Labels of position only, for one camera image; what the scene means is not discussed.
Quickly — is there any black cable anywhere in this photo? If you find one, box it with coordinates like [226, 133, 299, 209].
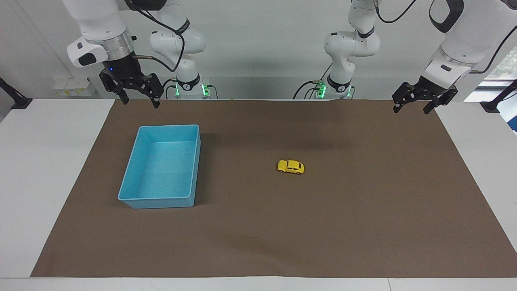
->
[293, 80, 324, 100]
[161, 77, 179, 100]
[128, 0, 186, 74]
[374, 0, 417, 24]
[470, 24, 517, 75]

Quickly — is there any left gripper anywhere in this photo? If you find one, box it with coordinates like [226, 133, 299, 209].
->
[392, 75, 459, 115]

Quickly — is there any yellow toy beetle car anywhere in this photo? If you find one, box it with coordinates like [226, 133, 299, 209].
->
[277, 160, 305, 175]

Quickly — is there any light blue plastic bin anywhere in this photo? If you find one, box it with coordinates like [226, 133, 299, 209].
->
[118, 124, 202, 210]

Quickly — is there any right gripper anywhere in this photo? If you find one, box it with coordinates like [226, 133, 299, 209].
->
[99, 53, 164, 109]

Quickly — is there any black stand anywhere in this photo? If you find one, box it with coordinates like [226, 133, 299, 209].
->
[0, 77, 33, 110]
[479, 79, 517, 113]

